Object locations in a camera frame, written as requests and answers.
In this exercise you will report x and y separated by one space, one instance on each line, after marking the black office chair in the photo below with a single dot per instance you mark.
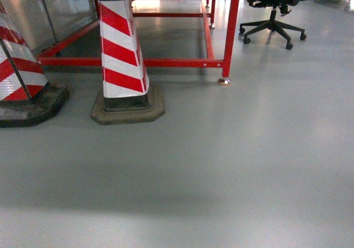
247 29

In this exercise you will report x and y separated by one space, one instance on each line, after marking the red white cone left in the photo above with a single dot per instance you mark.
27 96

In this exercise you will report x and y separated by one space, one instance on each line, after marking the red white traffic cone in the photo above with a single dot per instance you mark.
126 96

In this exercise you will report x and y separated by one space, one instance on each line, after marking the red metal table frame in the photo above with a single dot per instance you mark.
47 57

